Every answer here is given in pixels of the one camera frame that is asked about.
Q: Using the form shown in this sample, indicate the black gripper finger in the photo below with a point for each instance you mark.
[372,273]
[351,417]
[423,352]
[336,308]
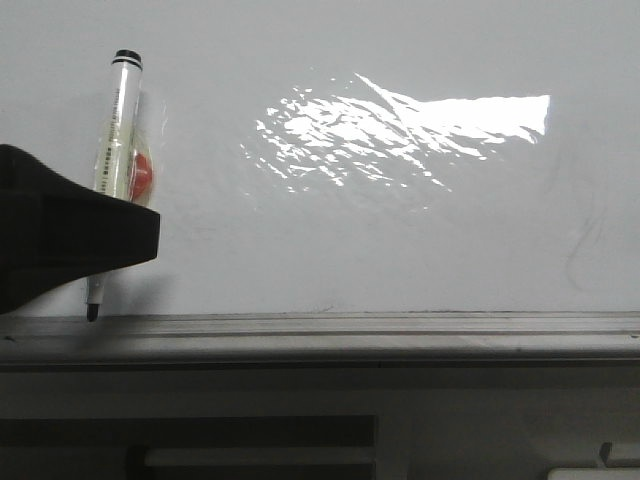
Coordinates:
[54,231]

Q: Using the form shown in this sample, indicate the red magnet taped to marker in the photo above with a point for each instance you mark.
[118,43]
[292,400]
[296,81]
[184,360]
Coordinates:
[142,178]

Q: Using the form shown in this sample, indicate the white whiteboard marker black tip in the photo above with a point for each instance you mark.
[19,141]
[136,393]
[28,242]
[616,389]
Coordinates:
[114,166]

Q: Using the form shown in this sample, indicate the white whiteboard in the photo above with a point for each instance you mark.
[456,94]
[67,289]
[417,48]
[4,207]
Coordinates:
[354,156]

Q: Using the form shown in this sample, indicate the aluminium whiteboard frame rail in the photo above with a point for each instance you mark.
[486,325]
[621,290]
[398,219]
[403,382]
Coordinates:
[324,339]

